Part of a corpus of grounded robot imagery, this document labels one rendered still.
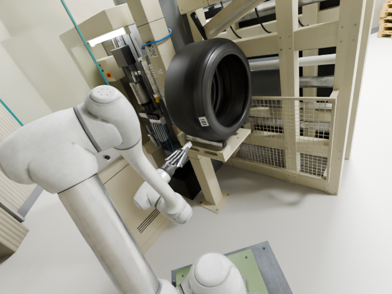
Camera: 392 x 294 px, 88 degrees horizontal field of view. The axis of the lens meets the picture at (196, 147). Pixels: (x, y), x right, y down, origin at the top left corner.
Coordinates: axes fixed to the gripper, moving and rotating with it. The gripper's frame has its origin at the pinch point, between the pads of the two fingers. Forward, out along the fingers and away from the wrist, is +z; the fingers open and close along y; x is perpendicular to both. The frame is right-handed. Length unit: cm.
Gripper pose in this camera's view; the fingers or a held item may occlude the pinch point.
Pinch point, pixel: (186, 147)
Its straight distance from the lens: 118.3
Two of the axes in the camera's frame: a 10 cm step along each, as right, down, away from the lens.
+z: 5.6, -6.9, 4.6
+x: 3.7, 7.0, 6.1
